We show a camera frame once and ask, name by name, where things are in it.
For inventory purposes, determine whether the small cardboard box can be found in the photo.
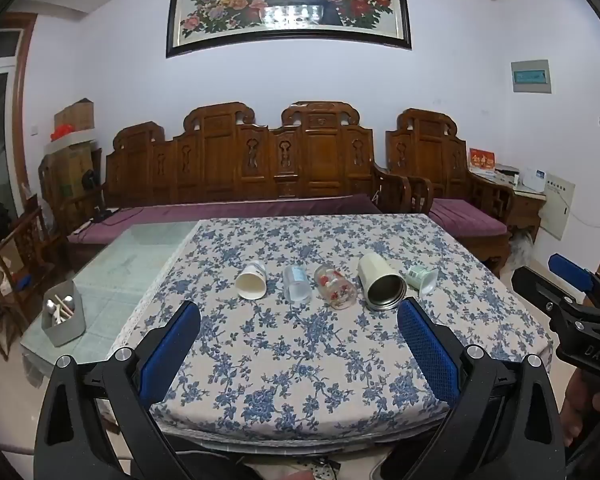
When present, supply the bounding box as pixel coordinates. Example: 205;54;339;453
54;99;95;133

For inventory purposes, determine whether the white wall panel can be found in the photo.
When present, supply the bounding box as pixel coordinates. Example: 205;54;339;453
537;172;576;241

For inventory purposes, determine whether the large cardboard box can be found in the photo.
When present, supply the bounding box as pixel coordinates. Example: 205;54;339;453
44;144;97;211

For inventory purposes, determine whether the clear plastic cup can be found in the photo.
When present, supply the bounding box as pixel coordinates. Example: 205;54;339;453
282;266;312;305

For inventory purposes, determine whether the framed peacock flower painting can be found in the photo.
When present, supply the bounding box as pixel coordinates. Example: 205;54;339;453
166;0;412;58

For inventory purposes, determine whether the grey utensil holder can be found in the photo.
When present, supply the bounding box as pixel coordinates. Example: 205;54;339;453
41;279;85;347

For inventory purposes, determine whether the person's right hand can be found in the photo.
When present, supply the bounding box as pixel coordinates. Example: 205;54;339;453
560;372;590;448

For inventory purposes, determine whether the blue floral tablecloth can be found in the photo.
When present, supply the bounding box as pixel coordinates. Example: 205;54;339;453
107;213;555;443

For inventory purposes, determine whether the red gift box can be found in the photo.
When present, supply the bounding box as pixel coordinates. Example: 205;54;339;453
469;148;496;171

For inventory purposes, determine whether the long purple seat cushion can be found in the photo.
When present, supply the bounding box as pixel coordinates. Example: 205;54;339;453
69;193;383;246

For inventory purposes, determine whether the wooden framed door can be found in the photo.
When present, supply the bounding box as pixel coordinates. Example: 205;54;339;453
0;14;38;221

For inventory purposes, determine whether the carved wooden armchair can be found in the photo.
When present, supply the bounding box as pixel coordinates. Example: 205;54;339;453
386;108;513;277

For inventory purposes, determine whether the red flowered glass cup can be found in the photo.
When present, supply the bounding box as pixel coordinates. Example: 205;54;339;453
314;265;357;310

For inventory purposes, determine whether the wooden side table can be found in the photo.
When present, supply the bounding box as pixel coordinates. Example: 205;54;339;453
472;170;548;243

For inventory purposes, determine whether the grey electrical wall box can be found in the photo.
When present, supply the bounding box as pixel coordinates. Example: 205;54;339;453
511;59;551;94

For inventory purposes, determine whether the white blue box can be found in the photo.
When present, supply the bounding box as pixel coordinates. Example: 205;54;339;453
522;167;548;194

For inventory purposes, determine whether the wooden side chair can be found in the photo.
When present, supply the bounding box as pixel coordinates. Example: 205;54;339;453
0;205;71;361

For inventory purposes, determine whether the small green white cup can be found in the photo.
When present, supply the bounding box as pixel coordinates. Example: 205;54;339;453
406;266;440;295

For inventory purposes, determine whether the white spoon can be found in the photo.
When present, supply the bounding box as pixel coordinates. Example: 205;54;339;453
46;296;76;325

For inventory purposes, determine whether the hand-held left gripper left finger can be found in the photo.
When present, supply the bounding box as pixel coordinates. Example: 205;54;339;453
32;300;203;480

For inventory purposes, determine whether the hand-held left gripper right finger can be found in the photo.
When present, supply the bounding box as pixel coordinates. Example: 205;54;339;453
380;297;566;480

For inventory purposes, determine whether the cream steel tumbler cup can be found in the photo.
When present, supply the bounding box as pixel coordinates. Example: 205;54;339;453
357;252;407;312

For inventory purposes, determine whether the short purple seat cushion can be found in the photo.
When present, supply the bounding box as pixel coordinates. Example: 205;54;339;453
428;198;510;238

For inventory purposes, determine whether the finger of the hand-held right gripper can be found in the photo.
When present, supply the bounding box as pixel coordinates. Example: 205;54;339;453
511;266;576;318
548;253;600;293

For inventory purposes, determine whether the white paper cup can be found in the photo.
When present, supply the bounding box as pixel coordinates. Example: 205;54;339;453
235;260;267;301

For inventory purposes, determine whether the carved wooden sofa bench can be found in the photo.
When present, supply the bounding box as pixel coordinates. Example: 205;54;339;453
67;101;411;273

